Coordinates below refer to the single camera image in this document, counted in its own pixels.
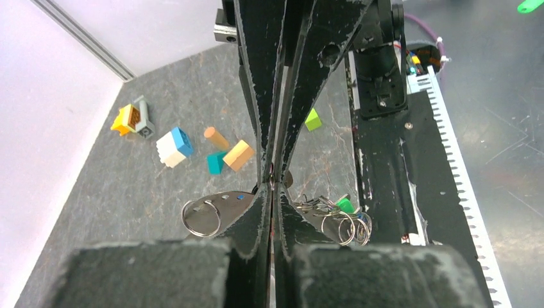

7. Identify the silver split ring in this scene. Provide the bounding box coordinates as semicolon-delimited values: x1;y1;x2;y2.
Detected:
181;198;223;238

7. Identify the orange wooden block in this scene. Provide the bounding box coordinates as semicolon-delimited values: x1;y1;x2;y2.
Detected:
223;140;255;172

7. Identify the teal wooden block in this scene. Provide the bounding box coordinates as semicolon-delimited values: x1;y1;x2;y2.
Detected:
207;151;227;175

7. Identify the green key tag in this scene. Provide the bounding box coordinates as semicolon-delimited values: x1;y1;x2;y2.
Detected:
336;198;355;214

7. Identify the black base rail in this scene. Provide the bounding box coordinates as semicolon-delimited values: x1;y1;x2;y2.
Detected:
346;53;493;307

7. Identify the spare key bunch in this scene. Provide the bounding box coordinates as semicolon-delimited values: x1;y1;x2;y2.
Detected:
517;0;544;14

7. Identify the white blue lego block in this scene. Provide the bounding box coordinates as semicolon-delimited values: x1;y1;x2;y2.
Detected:
156;126;194;168

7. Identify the grey lego piece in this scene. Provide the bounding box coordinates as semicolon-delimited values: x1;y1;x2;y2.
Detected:
134;96;155;139

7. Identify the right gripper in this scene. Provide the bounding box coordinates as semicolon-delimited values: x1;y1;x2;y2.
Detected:
214;0;371;181

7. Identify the white cable duct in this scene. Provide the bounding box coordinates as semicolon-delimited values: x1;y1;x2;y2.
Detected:
407;65;512;307

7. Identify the small green cube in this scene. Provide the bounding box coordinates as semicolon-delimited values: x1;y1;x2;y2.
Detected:
305;108;322;132

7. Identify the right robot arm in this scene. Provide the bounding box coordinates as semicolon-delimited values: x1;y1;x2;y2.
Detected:
214;1;406;183

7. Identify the tan wooden cylinder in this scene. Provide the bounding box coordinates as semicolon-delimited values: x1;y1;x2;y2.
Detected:
203;126;230;151

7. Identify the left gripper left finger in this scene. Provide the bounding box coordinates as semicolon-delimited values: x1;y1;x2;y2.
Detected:
44;184;272;307

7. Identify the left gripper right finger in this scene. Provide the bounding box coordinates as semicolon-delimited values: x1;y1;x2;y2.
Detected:
273;184;489;307

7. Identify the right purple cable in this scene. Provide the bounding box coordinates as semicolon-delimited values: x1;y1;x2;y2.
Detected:
404;12;452;73

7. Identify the metal keyring plate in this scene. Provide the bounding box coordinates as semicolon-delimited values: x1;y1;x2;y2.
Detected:
182;188;338;250

